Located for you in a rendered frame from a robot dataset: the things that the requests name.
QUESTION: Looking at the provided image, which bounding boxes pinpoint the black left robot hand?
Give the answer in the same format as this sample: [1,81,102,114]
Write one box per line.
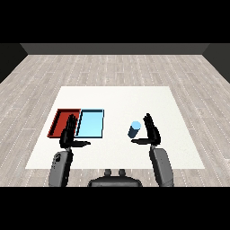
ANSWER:
[59,113,92,150]

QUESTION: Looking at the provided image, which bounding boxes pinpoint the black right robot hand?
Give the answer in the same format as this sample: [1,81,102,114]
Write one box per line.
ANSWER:
[130,112,162,147]

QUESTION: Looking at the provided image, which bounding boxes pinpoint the red shallow open box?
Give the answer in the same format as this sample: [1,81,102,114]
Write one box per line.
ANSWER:
[47,108,82,139]

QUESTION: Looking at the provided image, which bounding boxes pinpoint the small blue can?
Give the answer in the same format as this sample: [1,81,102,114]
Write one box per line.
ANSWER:
[127,120,142,139]

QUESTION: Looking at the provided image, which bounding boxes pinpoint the light blue shallow open box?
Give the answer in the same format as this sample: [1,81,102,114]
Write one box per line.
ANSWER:
[74,108,105,139]

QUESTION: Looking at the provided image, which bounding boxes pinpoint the dark grey robot body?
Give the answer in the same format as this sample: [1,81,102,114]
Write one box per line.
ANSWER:
[86,168,144,188]

